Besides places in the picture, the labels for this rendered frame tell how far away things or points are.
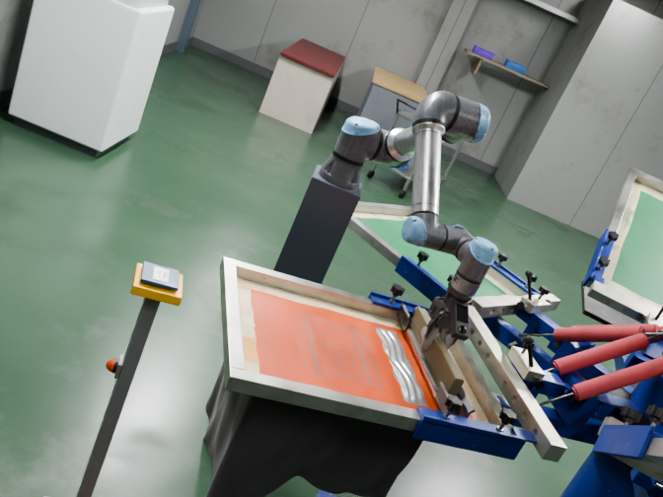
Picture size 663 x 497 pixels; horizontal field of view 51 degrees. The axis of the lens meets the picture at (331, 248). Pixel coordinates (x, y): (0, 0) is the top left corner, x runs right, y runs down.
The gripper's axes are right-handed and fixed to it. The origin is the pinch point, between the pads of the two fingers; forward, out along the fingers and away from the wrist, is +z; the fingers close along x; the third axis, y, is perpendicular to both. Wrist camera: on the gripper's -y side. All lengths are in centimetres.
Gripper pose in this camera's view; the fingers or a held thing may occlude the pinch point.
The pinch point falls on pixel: (432, 352)
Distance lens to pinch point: 200.9
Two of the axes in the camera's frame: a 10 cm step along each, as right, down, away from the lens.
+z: -3.8, 8.5, 3.6
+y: -1.6, -4.5, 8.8
